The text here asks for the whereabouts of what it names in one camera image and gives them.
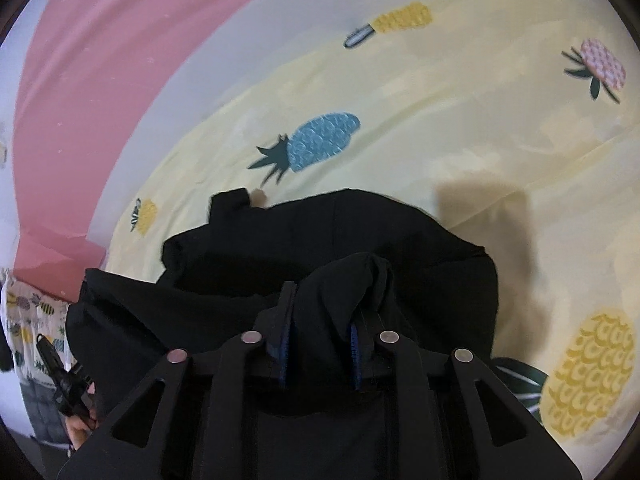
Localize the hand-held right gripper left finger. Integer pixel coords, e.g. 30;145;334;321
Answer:
57;282;301;480

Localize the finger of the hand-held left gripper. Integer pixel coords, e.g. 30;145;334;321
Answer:
35;332;76;386

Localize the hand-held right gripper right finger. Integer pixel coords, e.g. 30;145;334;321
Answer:
349;321;584;480

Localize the black long coat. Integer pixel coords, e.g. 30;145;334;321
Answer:
65;187;501;480

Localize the person's left hand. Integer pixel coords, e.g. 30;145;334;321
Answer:
65;409;97;457

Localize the grey padded cushion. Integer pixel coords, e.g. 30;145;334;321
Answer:
19;379;72;445

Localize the white pineapple print cloth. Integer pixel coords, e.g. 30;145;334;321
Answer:
0;269;78;388

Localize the yellow pineapple print bedsheet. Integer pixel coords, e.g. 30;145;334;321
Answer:
107;0;640;453

